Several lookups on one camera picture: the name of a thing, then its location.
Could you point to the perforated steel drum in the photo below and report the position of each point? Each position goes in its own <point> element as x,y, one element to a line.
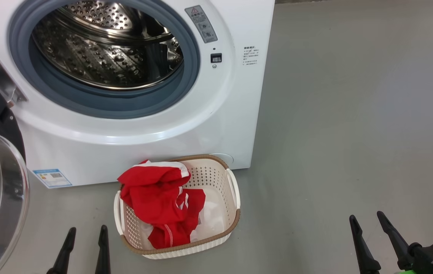
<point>106,57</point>

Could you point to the white front-load washing machine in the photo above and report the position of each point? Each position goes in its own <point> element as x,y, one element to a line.
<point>220,114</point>

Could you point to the cream perforated laundry basket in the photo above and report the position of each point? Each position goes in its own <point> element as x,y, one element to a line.
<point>216,179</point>

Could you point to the grey rubber door gasket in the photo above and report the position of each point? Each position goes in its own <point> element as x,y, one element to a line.
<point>106,104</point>

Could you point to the grey warning sticker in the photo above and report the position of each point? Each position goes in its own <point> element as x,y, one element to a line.
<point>201,24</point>

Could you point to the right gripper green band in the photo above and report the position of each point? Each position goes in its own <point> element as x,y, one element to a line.
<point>410,271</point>

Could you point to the black door latch socket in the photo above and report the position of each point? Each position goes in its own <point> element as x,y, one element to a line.
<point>216,58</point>

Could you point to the black text instruction sticker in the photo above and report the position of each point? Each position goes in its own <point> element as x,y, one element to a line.
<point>251,56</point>

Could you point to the red and white garment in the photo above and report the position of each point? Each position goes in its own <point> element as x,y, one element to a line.
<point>155,198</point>

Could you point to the blue energy label sticker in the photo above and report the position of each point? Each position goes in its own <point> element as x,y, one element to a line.
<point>53,179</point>

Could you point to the round white drain cap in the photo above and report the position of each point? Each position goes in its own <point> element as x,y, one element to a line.
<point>226,156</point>

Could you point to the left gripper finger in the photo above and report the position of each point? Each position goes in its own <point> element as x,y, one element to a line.
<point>64,255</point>
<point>103,255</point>

